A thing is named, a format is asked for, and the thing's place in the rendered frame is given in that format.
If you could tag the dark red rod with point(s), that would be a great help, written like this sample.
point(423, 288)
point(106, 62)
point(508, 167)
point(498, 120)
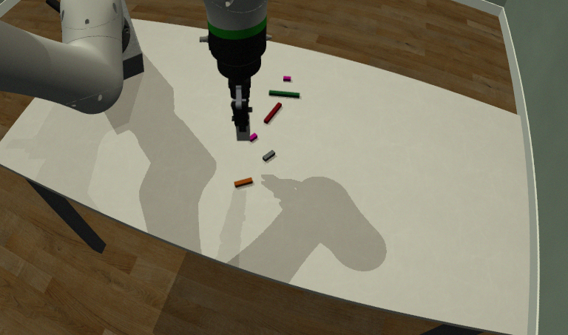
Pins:
point(272, 113)

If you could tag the dark green rod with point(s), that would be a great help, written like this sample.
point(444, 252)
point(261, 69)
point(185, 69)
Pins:
point(284, 94)

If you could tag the grey rectangular bar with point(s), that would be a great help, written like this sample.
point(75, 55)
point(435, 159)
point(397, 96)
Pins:
point(269, 155)

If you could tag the orange rod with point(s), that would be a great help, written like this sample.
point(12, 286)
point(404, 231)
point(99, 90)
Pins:
point(243, 182)

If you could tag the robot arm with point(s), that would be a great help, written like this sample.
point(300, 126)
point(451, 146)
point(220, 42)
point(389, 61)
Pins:
point(89, 77)

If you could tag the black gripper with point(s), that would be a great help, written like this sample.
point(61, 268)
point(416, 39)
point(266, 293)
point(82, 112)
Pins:
point(239, 83)

